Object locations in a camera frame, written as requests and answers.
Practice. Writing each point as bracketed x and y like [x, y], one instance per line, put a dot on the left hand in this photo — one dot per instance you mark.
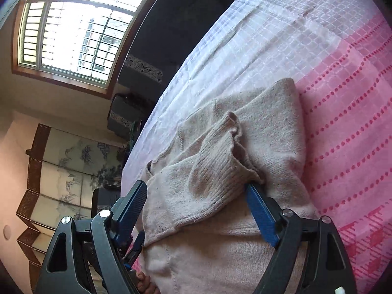
[145, 285]

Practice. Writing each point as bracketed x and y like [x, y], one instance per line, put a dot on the large barred window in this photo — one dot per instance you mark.
[78, 44]

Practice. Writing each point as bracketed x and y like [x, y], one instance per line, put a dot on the pink and lilac bedspread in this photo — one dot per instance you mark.
[338, 52]

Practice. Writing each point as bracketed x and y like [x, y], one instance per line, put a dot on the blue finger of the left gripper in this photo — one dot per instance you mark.
[134, 251]

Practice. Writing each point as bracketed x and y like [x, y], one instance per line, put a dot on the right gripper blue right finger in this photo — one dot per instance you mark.
[266, 213]

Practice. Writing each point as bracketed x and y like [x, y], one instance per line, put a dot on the beige knitted sweater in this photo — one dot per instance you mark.
[200, 234]

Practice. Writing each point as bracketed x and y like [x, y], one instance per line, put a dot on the dark chair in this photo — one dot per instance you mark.
[104, 198]

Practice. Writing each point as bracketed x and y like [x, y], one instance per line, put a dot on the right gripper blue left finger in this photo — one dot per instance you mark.
[125, 212]

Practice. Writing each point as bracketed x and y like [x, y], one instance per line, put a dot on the dark headboard with carved panels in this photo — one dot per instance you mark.
[168, 34]

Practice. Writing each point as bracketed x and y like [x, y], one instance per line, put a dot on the painted folding screen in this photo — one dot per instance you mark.
[63, 172]

